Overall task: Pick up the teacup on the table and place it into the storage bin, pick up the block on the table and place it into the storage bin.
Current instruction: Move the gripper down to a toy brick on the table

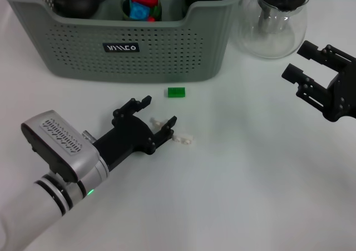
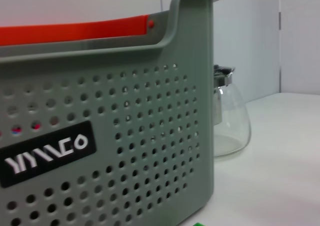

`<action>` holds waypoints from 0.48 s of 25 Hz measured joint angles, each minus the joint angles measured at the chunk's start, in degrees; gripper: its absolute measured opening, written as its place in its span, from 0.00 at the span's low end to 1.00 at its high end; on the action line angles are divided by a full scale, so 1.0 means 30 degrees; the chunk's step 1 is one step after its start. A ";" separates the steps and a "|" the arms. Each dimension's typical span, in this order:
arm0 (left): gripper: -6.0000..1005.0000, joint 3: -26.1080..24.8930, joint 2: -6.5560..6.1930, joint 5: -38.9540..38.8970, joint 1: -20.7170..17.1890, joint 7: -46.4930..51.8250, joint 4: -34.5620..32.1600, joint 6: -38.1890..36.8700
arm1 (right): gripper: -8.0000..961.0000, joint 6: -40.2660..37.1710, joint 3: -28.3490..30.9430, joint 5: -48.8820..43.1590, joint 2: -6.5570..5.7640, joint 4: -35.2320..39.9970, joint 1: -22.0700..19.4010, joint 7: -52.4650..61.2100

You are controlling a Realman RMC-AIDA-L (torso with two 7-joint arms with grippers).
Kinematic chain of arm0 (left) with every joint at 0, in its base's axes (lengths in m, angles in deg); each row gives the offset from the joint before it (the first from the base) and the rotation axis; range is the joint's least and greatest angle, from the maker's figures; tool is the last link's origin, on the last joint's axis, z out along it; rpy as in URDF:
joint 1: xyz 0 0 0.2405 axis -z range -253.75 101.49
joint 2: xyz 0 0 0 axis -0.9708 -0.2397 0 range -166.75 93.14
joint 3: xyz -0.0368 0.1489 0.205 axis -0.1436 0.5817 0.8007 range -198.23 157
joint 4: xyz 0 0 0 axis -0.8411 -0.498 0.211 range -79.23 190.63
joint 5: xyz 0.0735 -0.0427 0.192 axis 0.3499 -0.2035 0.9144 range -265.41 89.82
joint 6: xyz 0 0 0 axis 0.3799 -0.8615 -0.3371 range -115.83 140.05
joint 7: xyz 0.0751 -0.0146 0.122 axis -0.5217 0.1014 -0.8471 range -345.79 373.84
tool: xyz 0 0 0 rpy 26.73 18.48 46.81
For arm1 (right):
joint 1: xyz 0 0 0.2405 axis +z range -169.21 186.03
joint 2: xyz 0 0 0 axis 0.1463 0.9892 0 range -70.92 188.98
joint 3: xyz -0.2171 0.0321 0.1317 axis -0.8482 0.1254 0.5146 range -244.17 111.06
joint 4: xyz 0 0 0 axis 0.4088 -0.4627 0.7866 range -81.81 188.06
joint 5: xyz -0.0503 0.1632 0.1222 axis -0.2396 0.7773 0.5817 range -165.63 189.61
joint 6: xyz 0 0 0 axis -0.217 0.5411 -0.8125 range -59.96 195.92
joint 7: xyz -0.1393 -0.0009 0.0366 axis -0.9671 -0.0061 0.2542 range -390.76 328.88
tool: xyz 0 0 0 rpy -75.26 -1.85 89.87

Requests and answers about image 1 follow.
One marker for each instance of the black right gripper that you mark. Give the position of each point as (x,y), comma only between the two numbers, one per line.
(343,95)

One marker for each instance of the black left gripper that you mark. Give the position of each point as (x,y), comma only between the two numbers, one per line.
(128,137)

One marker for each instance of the blue square toy brick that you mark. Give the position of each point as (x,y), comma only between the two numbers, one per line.
(139,11)

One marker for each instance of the grey perforated storage bin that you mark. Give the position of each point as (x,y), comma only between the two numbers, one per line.
(83,61)

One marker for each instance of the white toy brick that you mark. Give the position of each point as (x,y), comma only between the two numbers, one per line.
(157,122)
(183,140)

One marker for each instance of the glass carafe black lid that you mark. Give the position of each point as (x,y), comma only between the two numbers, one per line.
(272,39)

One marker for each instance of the black clay teapot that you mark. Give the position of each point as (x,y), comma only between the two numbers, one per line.
(78,0)

